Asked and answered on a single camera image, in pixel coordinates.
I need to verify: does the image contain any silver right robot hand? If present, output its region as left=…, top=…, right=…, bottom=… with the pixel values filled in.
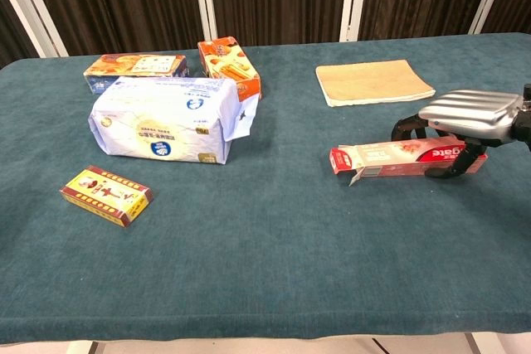
left=390, top=89, right=524, bottom=179

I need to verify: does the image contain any red white toothpaste box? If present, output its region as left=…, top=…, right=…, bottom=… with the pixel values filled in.
left=329, top=136, right=489, bottom=187

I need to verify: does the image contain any beige folded cloth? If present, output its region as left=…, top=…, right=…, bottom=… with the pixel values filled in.
left=315, top=59, right=436, bottom=108

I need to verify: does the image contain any orange biscuit box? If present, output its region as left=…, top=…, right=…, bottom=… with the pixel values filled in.
left=197, top=36, right=263, bottom=102

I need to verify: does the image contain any teal green table cloth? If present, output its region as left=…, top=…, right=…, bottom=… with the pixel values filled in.
left=0, top=32, right=531, bottom=346

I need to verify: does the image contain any white blue tissue pack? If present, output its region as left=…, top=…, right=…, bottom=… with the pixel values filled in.
left=87, top=76, right=257, bottom=165

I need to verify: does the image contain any blue orange cookie box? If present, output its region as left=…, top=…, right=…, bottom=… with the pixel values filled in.
left=83, top=53, right=190, bottom=95

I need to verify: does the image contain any yellow red small box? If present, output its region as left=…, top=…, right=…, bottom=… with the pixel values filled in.
left=59, top=165, right=153, bottom=228

